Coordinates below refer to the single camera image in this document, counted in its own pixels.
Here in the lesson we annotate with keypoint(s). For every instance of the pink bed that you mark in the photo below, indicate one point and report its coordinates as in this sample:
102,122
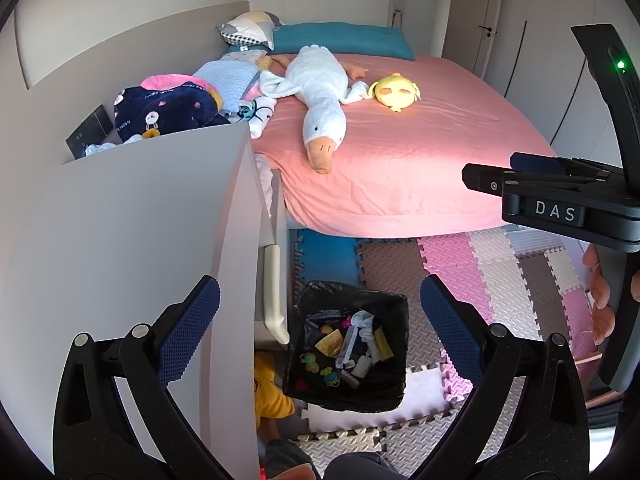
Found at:
425,150

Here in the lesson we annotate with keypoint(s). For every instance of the black wall socket panel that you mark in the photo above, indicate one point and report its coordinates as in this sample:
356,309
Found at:
87,130

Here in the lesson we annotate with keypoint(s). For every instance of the cream foam edge guard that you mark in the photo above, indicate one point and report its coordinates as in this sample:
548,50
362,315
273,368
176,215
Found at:
275,295

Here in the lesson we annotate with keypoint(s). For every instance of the pink folded cloth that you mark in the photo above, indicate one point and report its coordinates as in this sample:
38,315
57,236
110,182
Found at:
165,81

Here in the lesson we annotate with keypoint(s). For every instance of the yellow chick plush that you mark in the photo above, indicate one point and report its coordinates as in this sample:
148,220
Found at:
395,91

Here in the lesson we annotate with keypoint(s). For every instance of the checked patchwork pillow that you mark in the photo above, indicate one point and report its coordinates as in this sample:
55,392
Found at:
247,30

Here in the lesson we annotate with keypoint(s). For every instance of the light blue folded blanket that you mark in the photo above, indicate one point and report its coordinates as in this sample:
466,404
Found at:
225,77

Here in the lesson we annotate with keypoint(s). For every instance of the teal pillow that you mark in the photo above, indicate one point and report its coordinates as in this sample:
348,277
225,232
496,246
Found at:
345,37

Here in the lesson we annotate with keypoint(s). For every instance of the white plastic bottle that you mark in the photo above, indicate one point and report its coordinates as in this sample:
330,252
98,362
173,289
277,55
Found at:
361,367

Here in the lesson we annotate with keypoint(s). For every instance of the navy rabbit print blanket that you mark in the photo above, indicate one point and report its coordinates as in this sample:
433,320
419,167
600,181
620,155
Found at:
170,110

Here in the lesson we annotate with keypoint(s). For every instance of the white goose plush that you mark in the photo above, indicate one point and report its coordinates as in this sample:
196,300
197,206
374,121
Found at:
315,90

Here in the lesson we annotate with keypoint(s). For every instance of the waste bin with black bag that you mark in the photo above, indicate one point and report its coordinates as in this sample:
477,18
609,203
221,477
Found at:
390,310

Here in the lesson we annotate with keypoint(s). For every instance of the pastel foam puzzle mat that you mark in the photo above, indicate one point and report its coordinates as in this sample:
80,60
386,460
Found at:
450,260

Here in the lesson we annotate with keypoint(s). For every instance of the small light blue cloth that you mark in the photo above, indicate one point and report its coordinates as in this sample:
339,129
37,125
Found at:
99,149

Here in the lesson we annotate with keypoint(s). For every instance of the person's right hand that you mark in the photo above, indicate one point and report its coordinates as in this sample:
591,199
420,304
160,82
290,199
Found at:
602,317

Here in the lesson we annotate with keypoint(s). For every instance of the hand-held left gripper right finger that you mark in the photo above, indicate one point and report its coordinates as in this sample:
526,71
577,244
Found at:
450,330

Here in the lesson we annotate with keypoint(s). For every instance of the small yellow toy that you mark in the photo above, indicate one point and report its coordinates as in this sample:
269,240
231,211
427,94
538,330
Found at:
150,133

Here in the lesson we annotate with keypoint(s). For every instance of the white door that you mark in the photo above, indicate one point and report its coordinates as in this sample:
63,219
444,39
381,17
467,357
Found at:
470,0

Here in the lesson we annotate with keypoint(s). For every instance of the white cartoon print cloth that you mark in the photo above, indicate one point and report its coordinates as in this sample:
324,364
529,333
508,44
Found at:
257,117

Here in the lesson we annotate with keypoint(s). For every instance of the large yellow-green plastic mould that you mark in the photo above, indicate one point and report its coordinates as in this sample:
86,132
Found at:
307,360

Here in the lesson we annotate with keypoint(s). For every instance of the small yellow-green flower mould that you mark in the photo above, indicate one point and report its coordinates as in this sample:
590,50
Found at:
330,377

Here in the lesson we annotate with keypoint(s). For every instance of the white sock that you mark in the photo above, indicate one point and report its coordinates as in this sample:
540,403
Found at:
362,321

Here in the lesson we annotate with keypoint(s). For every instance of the yellow sponge with dark edge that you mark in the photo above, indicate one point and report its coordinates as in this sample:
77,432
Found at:
382,344

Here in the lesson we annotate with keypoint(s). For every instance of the long white printed carton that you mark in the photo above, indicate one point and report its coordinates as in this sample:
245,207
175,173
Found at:
346,347

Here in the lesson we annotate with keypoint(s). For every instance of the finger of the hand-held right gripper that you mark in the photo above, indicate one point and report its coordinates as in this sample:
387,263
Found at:
500,182
535,162

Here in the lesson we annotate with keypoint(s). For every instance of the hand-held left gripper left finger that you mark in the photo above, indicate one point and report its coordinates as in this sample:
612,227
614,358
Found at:
190,330

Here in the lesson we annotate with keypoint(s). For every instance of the yellow garment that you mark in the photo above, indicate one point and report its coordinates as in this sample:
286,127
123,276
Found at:
270,395

